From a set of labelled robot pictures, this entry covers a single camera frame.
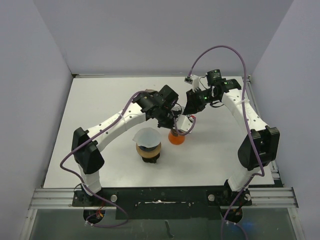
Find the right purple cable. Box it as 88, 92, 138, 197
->
186, 45, 266, 240

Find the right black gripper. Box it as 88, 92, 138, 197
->
183, 87, 218, 116

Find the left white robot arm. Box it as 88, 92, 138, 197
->
71, 85, 179, 206

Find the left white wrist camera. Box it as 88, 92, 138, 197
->
176, 114, 195, 134

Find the dark green glass dripper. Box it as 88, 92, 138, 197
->
142, 154, 160, 164

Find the blue glass dripper cone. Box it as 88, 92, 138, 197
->
138, 145, 157, 152

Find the orange coffee filter box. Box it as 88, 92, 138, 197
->
144, 89, 157, 93

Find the light wooden ring holder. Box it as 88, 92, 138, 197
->
136, 143, 162, 159

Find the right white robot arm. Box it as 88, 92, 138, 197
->
184, 69, 280, 205

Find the orange glass carafe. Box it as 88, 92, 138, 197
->
168, 129, 186, 145

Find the white paper coffee filter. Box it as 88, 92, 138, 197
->
132, 127, 161, 148

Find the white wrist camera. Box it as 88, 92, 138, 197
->
184, 74, 200, 92
176, 114, 195, 134

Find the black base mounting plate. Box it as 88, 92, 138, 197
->
72, 186, 252, 222

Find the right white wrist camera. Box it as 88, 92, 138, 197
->
184, 74, 200, 92

